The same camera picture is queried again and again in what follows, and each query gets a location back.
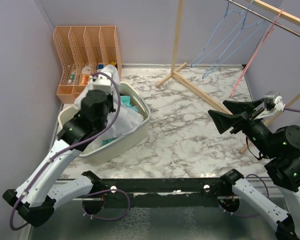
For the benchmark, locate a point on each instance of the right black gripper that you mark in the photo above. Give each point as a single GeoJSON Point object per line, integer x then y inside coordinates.
{"type": "Point", "coordinates": [223, 121]}

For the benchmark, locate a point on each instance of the pink wire hanger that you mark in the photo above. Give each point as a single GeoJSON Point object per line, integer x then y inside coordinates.
{"type": "Point", "coordinates": [266, 36]}

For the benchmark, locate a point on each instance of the white t shirt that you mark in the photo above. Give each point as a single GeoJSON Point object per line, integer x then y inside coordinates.
{"type": "Point", "coordinates": [111, 71]}

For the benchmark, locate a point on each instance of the teal green t shirt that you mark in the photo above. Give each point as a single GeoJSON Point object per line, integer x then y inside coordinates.
{"type": "Point", "coordinates": [130, 105]}

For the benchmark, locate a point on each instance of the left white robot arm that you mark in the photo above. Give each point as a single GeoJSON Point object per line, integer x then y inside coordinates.
{"type": "Point", "coordinates": [36, 199]}

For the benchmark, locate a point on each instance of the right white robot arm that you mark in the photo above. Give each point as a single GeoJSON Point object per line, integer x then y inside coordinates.
{"type": "Point", "coordinates": [280, 148]}

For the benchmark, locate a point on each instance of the wooden clothes rack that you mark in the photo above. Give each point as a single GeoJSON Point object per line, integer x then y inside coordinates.
{"type": "Point", "coordinates": [174, 72]}

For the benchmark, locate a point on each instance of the metal hanging rod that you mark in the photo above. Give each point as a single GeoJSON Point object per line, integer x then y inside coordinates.
{"type": "Point", "coordinates": [287, 29]}

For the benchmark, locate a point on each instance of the cream laundry basket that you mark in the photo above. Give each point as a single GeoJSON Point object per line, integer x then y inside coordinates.
{"type": "Point", "coordinates": [118, 146]}

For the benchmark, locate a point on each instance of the items in organizer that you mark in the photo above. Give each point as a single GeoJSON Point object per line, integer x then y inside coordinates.
{"type": "Point", "coordinates": [82, 77]}

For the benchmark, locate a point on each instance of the orange file organizer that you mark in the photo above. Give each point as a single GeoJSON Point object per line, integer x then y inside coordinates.
{"type": "Point", "coordinates": [80, 45]}

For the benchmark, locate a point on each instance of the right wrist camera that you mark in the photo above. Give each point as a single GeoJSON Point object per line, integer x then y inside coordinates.
{"type": "Point", "coordinates": [273, 103]}

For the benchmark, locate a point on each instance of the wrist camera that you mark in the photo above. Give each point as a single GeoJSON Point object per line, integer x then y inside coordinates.
{"type": "Point", "coordinates": [273, 103]}
{"type": "Point", "coordinates": [102, 83]}

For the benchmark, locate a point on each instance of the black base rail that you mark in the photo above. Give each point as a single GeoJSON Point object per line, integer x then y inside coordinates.
{"type": "Point", "coordinates": [162, 192]}

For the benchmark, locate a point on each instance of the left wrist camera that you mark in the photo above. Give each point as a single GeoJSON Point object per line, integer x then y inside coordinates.
{"type": "Point", "coordinates": [102, 83]}

